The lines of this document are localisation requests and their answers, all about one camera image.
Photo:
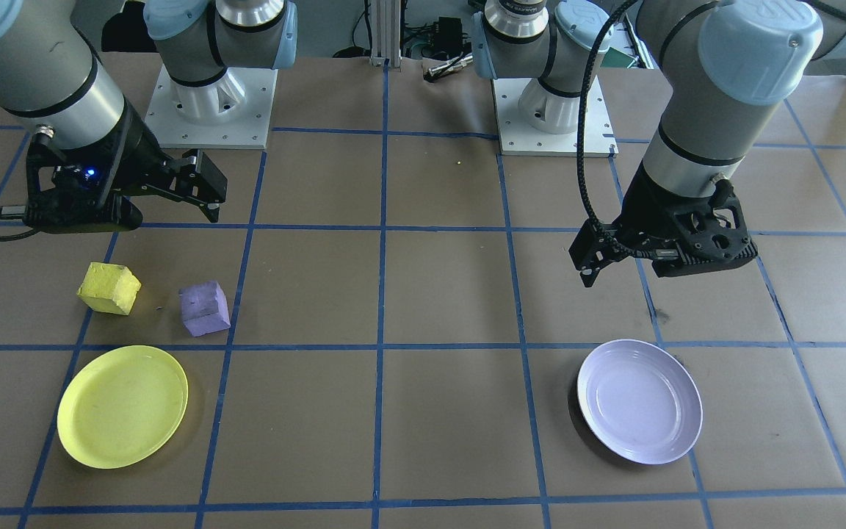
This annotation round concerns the yellow plate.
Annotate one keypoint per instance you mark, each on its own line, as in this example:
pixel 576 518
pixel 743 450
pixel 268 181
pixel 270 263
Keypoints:
pixel 122 408

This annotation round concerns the purple plate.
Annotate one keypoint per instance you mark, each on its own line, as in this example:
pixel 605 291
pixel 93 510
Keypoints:
pixel 640 402

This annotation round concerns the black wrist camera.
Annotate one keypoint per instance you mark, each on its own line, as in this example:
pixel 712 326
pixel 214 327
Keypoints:
pixel 85 219
pixel 709 261

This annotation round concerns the purple foam block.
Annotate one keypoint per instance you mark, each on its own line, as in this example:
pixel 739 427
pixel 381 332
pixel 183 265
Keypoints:
pixel 204 308

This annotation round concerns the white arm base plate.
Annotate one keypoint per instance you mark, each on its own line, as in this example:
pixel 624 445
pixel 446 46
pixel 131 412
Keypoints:
pixel 247 110
pixel 518 136

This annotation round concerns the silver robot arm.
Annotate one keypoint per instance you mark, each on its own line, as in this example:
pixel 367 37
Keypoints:
pixel 724 88
pixel 41 66

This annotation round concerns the silver metal tool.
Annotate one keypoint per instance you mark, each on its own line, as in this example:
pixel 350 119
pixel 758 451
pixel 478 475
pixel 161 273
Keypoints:
pixel 452 66

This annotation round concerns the yellow foam block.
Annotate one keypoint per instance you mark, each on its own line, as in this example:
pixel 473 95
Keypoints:
pixel 109 288

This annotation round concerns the small black electronics box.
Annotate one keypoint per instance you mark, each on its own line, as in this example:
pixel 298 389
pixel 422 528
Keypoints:
pixel 446 33

